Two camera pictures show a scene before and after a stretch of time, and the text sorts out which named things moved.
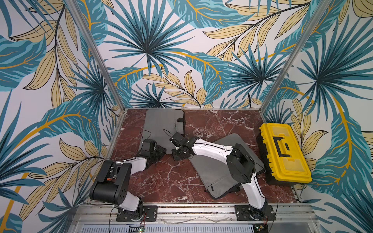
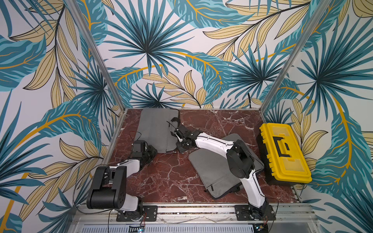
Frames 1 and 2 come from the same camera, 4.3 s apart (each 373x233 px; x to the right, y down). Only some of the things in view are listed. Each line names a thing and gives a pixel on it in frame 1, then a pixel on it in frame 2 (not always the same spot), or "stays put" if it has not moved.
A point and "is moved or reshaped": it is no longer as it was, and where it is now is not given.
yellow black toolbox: x=282 y=158 stays put
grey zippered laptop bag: x=161 y=125 is moved or reshaped
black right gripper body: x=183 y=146 → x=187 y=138
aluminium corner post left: x=75 y=9 stays put
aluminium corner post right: x=306 y=33 stays put
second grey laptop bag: x=214 y=174 stays put
